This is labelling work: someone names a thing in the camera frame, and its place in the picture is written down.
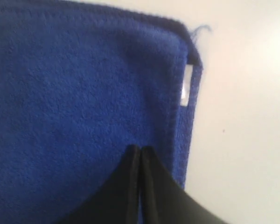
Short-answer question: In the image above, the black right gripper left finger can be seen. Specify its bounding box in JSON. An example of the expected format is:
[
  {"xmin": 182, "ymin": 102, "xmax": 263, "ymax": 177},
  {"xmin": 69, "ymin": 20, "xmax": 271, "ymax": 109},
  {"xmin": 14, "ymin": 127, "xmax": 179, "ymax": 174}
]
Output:
[{"xmin": 59, "ymin": 145, "xmax": 140, "ymax": 224}]

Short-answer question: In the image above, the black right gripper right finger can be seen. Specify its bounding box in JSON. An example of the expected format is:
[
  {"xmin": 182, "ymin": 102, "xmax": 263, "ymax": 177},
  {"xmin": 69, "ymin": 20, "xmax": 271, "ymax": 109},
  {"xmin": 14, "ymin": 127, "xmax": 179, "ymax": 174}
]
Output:
[{"xmin": 140, "ymin": 147, "xmax": 224, "ymax": 224}]

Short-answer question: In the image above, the blue microfibre cloth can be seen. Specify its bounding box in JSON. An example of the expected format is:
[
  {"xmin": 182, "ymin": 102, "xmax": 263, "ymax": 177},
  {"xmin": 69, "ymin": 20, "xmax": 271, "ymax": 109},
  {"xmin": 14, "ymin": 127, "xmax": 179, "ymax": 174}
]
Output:
[{"xmin": 0, "ymin": 0, "xmax": 202, "ymax": 224}]

